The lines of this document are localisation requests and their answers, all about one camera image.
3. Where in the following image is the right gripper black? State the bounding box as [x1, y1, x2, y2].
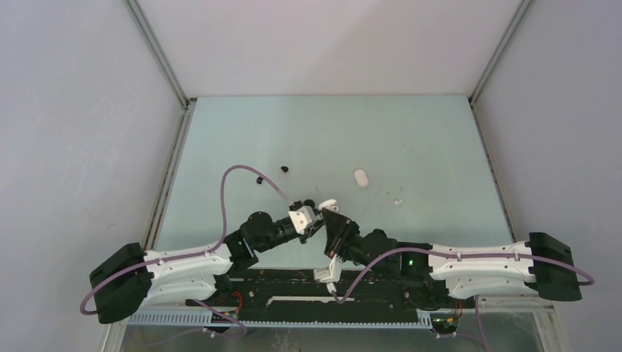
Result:
[322, 208, 390, 276]

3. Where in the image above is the white charging case with dot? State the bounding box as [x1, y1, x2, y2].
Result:
[318, 199, 340, 213]

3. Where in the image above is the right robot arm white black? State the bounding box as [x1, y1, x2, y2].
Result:
[319, 206, 593, 309]

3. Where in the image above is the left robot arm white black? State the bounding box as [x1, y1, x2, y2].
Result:
[89, 206, 324, 324]

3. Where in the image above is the white closed charging case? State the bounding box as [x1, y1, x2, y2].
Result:
[353, 169, 369, 188]

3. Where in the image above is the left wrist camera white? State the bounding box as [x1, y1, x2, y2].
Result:
[288, 206, 316, 235]

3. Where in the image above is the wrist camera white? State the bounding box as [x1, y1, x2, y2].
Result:
[313, 255, 343, 294]
[288, 206, 316, 235]

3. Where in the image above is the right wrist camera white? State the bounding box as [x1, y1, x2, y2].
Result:
[313, 255, 343, 294]

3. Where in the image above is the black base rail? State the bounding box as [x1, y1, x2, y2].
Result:
[204, 268, 475, 325]

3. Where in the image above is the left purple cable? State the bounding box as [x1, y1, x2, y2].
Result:
[78, 164, 297, 316]

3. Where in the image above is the purple cable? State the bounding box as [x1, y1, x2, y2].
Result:
[78, 164, 297, 316]
[332, 246, 596, 306]

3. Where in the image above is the white slotted cable duct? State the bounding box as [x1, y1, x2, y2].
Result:
[126, 310, 433, 329]

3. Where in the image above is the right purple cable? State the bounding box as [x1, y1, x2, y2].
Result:
[332, 246, 596, 306]

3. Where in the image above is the left aluminium frame post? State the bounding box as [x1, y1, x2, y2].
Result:
[123, 0, 190, 109]

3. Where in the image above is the aluminium frame post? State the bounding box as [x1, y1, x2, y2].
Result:
[469, 0, 536, 108]
[123, 0, 190, 109]

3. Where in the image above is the right aluminium frame post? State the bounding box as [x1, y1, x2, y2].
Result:
[469, 0, 536, 108]

